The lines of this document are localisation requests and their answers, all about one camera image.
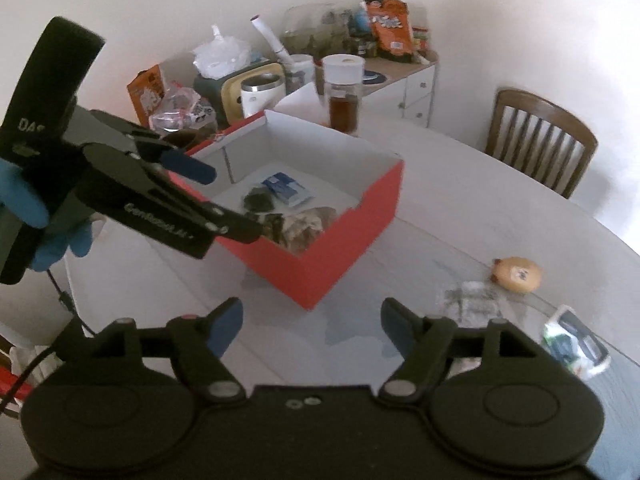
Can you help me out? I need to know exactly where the clear printed sachet packet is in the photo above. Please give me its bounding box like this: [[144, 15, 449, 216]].
[[436, 282, 526, 328]]

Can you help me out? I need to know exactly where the black dried food bag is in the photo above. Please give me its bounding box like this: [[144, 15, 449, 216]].
[[243, 185, 284, 243]]

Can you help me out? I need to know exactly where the blue white small packet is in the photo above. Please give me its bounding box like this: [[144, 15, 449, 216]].
[[262, 172, 312, 207]]

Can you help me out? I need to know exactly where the orange pig squeeze toy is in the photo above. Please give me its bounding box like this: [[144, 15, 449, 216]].
[[490, 257, 542, 295]]

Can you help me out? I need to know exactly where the white green snack packet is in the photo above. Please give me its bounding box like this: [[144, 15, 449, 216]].
[[542, 304, 611, 380]]

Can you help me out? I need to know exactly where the blue gloved hand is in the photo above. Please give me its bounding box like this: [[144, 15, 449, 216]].
[[1, 159, 93, 272]]

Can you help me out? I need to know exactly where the green yellow tissue box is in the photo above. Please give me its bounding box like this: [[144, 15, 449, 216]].
[[193, 61, 285, 130]]

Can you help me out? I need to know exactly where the white steel mug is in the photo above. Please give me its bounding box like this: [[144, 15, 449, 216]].
[[241, 73, 286, 118]]

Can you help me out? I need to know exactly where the white plastic bag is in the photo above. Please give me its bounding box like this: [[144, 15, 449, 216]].
[[192, 25, 252, 79]]

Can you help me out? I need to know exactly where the white paper roll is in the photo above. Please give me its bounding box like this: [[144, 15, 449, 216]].
[[250, 15, 293, 65]]

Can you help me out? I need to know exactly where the red cardboard box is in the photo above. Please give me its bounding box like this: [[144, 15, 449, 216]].
[[171, 110, 404, 310]]

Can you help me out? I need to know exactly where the glass tea bottle white lid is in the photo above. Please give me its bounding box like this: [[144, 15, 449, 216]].
[[321, 54, 364, 134]]

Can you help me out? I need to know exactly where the wooden chair at back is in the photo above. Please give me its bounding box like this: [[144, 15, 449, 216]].
[[485, 88, 598, 198]]

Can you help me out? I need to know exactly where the white drawer cabinet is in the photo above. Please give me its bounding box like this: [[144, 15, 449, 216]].
[[362, 50, 439, 127]]

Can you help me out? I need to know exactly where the orange snack bag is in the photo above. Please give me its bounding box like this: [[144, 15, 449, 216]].
[[363, 0, 414, 63]]

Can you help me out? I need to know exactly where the black cable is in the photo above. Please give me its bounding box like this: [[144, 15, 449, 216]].
[[0, 268, 97, 416]]

